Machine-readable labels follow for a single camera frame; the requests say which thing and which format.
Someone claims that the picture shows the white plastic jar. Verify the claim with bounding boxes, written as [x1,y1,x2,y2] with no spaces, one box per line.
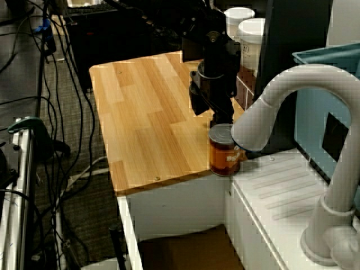
[237,18,266,70]
[224,7,256,40]

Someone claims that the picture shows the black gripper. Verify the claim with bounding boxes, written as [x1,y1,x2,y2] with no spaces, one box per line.
[188,41,242,131]

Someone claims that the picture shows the black upright panel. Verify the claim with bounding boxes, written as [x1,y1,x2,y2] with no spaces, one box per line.
[254,0,333,149]

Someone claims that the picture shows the blue plastic bin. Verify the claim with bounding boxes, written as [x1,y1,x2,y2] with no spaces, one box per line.
[291,42,360,181]

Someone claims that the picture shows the black cable bundle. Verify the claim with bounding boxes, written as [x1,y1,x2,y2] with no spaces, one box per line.
[0,0,113,270]

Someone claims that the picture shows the aluminium frame rail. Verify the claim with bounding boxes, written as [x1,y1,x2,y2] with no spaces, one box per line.
[0,119,37,270]

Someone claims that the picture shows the white toy sink unit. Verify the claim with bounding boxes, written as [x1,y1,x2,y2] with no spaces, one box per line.
[116,148,360,270]

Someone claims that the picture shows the grey curved toy faucet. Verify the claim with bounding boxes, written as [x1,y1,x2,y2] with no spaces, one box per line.
[230,64,360,268]

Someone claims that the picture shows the black computer case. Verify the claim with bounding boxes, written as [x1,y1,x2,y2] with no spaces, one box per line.
[66,5,185,88]

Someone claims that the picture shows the green clamp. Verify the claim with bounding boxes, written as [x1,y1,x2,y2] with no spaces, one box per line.
[7,116,47,136]

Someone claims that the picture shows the blue tape piece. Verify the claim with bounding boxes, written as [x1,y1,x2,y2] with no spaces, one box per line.
[33,19,53,34]

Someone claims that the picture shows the wooden countertop board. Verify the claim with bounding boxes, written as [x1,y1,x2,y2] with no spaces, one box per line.
[89,51,246,195]

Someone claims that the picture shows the orange soup can silver lid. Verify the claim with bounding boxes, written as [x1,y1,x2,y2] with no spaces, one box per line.
[208,123,249,177]

